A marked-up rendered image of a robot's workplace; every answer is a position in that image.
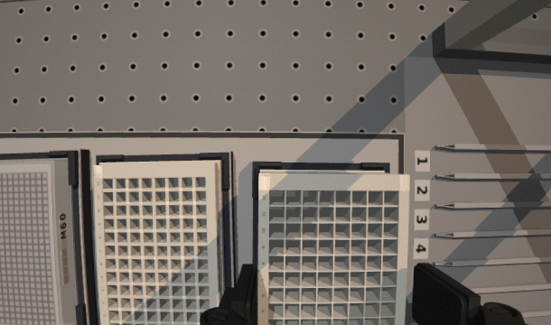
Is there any grey multi-well plate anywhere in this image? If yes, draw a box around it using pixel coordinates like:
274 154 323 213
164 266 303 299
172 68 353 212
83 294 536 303
0 158 79 325

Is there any white well plate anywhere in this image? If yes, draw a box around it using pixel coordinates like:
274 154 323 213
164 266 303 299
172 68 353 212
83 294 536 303
94 160 225 325

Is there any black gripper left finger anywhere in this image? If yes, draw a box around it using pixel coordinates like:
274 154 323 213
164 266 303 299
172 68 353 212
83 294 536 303
200 264 257 325

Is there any grey perforated base plate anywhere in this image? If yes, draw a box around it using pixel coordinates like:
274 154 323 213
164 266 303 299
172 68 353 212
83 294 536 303
0 0 471 133

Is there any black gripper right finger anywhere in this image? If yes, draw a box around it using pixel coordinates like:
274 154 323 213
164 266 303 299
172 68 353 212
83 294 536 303
412 263 528 325

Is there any grey deep-well block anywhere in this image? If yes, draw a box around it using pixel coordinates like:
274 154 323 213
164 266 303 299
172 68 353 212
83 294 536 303
257 170 409 325

